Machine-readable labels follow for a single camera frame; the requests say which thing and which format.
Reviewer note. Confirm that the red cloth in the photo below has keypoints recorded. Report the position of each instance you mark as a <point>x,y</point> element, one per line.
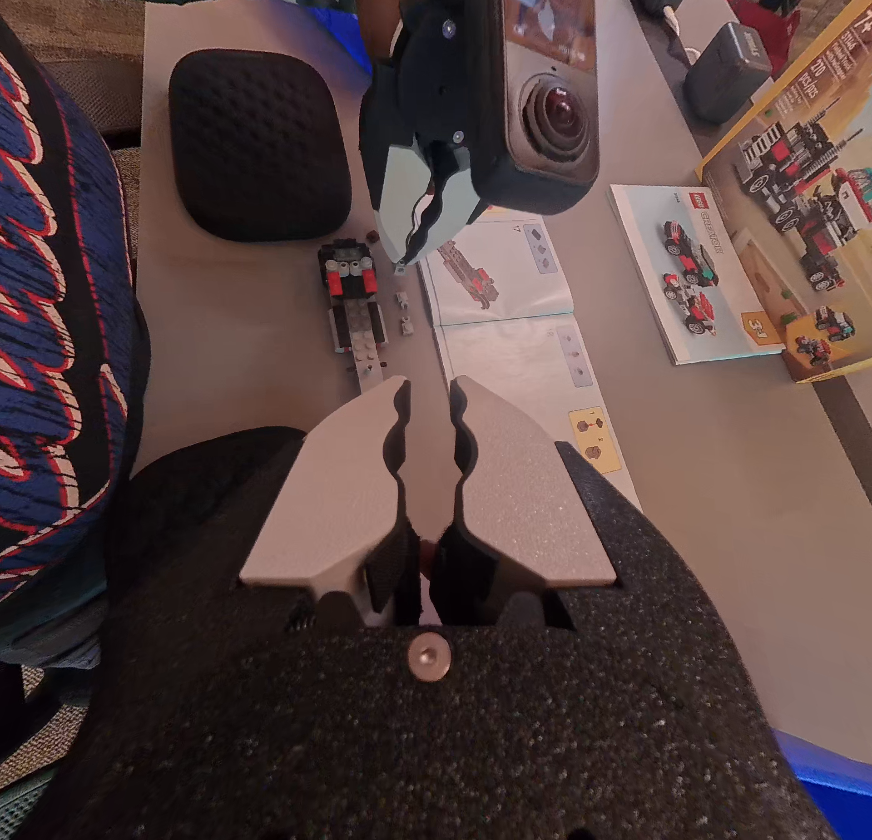
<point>783,29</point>

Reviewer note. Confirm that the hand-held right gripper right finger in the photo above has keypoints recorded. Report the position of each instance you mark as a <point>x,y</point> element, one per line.
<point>531,506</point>

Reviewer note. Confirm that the dark grey charging case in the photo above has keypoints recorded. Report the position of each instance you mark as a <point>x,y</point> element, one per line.
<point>729,77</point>

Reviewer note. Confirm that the blue plastic object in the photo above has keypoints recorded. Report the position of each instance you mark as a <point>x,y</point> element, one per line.
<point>838,799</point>

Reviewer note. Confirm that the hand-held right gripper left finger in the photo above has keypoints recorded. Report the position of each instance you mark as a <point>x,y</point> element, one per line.
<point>320,506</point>

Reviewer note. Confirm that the open instruction booklet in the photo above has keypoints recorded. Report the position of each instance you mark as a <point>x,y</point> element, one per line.
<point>504,349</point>

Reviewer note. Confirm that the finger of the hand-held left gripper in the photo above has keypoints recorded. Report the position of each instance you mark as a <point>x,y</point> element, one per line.
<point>456,206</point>
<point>402,186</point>

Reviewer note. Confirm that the grey desk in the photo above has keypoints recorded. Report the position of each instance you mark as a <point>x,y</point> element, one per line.
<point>681,513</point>

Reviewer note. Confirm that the person's left hand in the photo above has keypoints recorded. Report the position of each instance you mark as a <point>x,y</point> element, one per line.
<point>381,9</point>

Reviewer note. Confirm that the toy brick truck model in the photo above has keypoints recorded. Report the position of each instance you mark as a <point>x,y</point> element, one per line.
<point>351,309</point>

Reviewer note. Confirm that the closed instruction booklet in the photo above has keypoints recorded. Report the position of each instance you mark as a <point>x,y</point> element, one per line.
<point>654,288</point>

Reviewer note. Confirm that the black dimpled wrist pad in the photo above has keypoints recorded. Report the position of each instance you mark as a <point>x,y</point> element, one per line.
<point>259,145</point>

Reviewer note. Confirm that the toy set cardboard box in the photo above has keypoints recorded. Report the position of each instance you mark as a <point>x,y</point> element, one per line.
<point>783,172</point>

